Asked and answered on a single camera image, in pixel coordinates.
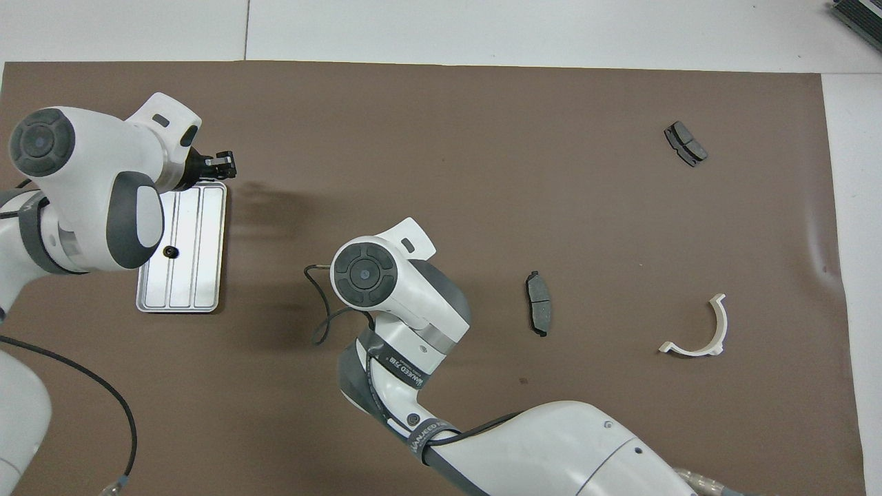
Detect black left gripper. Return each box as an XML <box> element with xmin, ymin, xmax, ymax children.
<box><xmin>181</xmin><ymin>147</ymin><xmax>237</xmax><ymax>191</ymax></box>

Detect silver metal tray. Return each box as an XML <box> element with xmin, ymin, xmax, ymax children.
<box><xmin>136</xmin><ymin>181</ymin><xmax>228</xmax><ymax>314</ymax></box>

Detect brown table mat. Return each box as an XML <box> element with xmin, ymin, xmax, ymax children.
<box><xmin>0</xmin><ymin>61</ymin><xmax>868</xmax><ymax>496</ymax></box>

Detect single grey brake pad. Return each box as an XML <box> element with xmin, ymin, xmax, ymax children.
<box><xmin>525</xmin><ymin>271</ymin><xmax>553</xmax><ymax>338</ymax></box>

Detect stacked grey brake pads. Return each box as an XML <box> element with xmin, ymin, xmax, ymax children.
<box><xmin>664</xmin><ymin>121</ymin><xmax>709</xmax><ymax>167</ymax></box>

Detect dark ribbed device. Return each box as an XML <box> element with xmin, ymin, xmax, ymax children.
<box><xmin>829</xmin><ymin>0</ymin><xmax>882</xmax><ymax>52</ymax></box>

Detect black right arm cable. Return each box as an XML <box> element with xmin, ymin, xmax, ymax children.
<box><xmin>304</xmin><ymin>264</ymin><xmax>376</xmax><ymax>347</ymax></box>

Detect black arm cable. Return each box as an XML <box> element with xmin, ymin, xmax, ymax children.
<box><xmin>304</xmin><ymin>264</ymin><xmax>376</xmax><ymax>347</ymax></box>
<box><xmin>0</xmin><ymin>335</ymin><xmax>139</xmax><ymax>496</ymax></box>

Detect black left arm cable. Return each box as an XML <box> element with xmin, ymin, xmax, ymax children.
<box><xmin>0</xmin><ymin>335</ymin><xmax>139</xmax><ymax>496</ymax></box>

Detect white curved plastic bracket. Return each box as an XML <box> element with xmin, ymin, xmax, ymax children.
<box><xmin>658</xmin><ymin>293</ymin><xmax>728</xmax><ymax>358</ymax></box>

